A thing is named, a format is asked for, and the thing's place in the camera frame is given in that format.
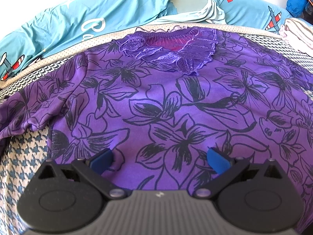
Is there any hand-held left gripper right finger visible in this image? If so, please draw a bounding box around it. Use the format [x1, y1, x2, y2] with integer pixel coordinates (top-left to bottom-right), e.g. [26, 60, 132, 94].
[195, 148, 284, 200]

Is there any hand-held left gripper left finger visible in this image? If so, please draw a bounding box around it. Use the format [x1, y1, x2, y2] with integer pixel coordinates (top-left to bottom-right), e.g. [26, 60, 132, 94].
[37, 148, 126, 200]

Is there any purple floral top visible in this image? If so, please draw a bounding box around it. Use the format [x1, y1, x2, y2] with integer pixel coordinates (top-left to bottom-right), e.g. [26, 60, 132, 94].
[0, 26, 313, 226]

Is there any blue beige houndstooth blanket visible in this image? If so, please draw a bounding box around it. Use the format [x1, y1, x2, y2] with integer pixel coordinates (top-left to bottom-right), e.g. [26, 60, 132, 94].
[0, 22, 313, 235]

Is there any pink folded garment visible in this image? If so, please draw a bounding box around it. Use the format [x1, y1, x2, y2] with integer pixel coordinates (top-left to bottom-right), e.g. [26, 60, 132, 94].
[279, 24, 292, 40]

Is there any light blue cloth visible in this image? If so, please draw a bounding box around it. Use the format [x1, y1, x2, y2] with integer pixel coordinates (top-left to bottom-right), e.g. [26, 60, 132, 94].
[156, 0, 227, 25]

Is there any cream striped folded garment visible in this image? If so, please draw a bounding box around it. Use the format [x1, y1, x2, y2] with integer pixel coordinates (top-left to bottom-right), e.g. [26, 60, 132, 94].
[284, 18, 313, 55]

